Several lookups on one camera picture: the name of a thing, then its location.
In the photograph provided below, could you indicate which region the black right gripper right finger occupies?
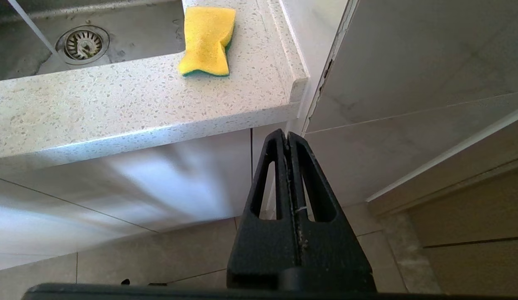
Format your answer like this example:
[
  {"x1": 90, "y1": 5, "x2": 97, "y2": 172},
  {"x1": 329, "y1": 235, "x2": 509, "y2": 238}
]
[{"x1": 289, "y1": 132, "x2": 376, "y2": 292}]

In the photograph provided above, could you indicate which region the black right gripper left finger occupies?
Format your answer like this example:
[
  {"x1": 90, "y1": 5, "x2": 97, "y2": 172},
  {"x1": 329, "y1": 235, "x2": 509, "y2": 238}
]
[{"x1": 227, "y1": 129, "x2": 302, "y2": 290}]

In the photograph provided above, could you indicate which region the yellow and green sponge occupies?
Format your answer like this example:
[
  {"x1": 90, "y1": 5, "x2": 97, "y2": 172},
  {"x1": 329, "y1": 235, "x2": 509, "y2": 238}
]
[{"x1": 178, "y1": 6, "x2": 236, "y2": 78}]

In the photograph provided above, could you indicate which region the stainless steel sink basin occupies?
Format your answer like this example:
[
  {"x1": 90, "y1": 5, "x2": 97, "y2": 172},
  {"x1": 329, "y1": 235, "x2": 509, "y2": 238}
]
[{"x1": 0, "y1": 0, "x2": 187, "y2": 82}]

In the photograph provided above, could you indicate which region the beige wooden trim board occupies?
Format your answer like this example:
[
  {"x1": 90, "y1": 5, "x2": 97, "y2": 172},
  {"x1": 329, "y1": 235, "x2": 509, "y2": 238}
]
[{"x1": 366, "y1": 104, "x2": 518, "y2": 216}]

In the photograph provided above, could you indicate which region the round metal drain strainer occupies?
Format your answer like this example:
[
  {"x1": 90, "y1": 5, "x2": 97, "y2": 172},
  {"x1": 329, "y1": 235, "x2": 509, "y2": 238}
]
[{"x1": 55, "y1": 25, "x2": 111, "y2": 65}]

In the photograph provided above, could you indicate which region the running tap water stream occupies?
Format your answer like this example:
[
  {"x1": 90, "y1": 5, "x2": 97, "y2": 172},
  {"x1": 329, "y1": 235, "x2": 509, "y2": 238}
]
[{"x1": 7, "y1": 0, "x2": 57, "y2": 55}]

